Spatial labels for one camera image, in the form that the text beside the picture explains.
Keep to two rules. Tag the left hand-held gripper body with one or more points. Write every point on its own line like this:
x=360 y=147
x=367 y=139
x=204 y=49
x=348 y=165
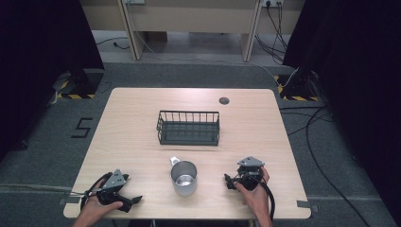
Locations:
x=112 y=184

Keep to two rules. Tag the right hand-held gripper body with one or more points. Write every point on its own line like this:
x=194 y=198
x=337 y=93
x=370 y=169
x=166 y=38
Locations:
x=250 y=171

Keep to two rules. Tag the person's right hand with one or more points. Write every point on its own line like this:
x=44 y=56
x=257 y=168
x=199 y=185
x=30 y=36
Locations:
x=255 y=198

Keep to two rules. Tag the person's left hand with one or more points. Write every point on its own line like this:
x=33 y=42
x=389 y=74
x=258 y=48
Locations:
x=97 y=208

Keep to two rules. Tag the grey tape strip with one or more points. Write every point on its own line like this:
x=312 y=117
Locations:
x=70 y=200
x=307 y=205

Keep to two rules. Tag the black stand base striped tape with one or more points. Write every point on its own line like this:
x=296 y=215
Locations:
x=82 y=83
x=298 y=88

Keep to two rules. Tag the dark curtain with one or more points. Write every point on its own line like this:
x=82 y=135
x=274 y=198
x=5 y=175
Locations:
x=38 y=56
x=356 y=78

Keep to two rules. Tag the white wall power strip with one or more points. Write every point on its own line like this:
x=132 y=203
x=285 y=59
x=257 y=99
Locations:
x=272 y=2

